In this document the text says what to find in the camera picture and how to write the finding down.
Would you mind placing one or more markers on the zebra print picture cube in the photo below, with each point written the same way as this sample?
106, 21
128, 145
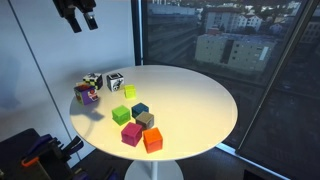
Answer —
93, 80

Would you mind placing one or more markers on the lime green building block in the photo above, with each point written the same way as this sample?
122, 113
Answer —
130, 92

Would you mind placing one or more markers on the dark window corner post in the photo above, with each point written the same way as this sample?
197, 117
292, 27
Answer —
136, 33

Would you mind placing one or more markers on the pink building block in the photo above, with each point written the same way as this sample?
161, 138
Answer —
131, 134

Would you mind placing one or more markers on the orange building block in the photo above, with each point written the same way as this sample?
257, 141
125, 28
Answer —
153, 140

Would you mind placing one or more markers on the purple orange picture cube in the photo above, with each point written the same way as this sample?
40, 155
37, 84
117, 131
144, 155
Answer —
86, 95

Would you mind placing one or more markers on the grey building block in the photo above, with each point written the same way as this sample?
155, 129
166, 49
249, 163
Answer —
145, 120

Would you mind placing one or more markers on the square print picture cube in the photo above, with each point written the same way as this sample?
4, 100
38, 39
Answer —
115, 82

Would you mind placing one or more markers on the dark window mullion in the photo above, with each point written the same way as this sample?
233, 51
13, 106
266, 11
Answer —
276, 66

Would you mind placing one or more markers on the white table pedestal base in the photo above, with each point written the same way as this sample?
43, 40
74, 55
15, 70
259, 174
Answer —
150, 171

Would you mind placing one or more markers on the white floor trim strip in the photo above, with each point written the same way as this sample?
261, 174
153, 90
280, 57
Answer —
246, 160

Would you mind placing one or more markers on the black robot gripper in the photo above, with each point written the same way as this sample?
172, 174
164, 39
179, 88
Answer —
71, 5

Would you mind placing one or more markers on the purple orange clamp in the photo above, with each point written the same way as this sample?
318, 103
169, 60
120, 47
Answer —
38, 146

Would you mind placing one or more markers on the black tool stand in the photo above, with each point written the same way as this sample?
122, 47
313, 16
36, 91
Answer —
50, 168

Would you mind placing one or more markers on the blue building block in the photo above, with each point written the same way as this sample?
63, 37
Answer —
140, 108

